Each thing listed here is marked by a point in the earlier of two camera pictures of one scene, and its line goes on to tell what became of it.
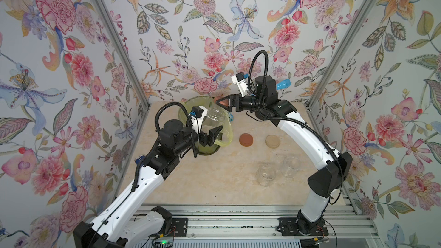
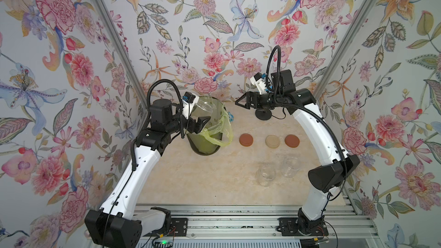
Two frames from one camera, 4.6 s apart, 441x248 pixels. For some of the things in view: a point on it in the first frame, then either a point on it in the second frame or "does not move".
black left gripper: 209,139 to 198,127
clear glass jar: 266,175 does not move
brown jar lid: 246,139 does not move
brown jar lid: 224,102 to 291,140
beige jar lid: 272,141 does not move
